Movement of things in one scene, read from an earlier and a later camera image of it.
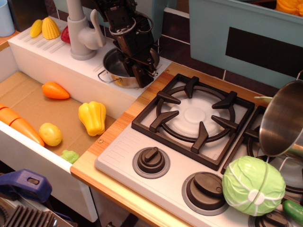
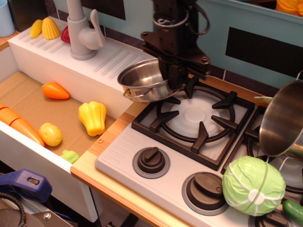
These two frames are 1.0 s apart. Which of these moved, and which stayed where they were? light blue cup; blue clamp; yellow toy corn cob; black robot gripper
Moved: black robot gripper
Stayed: yellow toy corn cob; blue clamp; light blue cup
